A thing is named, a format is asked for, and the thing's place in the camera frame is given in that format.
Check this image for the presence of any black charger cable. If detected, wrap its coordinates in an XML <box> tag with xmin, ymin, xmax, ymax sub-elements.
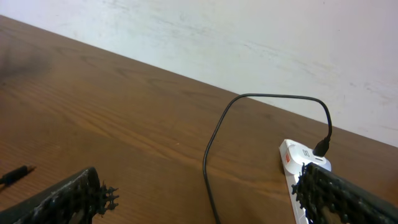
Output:
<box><xmin>0</xmin><ymin>93</ymin><xmax>333</xmax><ymax>224</ymax></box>

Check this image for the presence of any white charger adapter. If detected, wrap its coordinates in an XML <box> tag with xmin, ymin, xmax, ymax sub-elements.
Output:
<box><xmin>279</xmin><ymin>139</ymin><xmax>331</xmax><ymax>175</ymax></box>

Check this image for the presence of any white power strip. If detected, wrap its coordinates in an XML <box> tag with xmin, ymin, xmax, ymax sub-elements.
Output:
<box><xmin>284</xmin><ymin>169</ymin><xmax>308</xmax><ymax>224</ymax></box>

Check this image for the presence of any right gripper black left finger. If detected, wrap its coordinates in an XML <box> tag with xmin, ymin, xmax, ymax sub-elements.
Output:
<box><xmin>1</xmin><ymin>167</ymin><xmax>119</xmax><ymax>224</ymax></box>

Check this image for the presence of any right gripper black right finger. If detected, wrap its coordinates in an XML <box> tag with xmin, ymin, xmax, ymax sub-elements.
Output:
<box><xmin>292</xmin><ymin>162</ymin><xmax>397</xmax><ymax>224</ymax></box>

